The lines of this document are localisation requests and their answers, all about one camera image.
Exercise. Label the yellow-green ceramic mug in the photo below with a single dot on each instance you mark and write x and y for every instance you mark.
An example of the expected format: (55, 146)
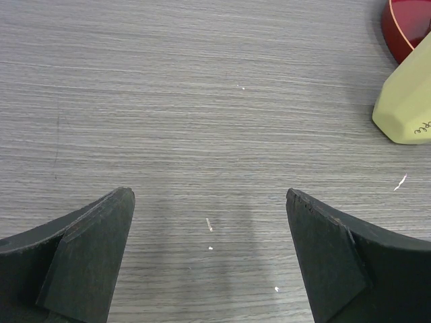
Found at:
(402, 109)

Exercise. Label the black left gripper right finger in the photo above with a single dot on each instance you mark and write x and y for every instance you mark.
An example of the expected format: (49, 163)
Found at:
(354, 271)

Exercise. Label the red lacquer round tray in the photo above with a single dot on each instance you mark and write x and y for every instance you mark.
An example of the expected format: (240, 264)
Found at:
(404, 24)

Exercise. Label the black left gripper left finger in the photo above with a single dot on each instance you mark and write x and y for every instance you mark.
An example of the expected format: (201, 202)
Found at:
(66, 270)

